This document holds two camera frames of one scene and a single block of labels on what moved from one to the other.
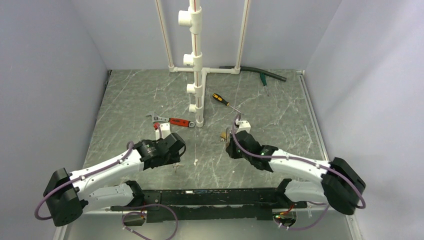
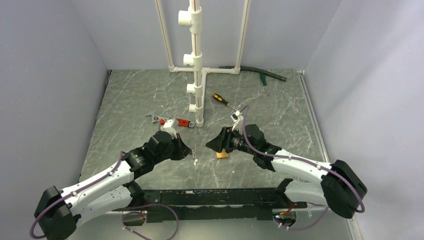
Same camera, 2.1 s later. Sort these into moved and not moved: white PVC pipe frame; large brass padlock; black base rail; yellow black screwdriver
Moved: large brass padlock
Not moved: yellow black screwdriver; white PVC pipe frame; black base rail
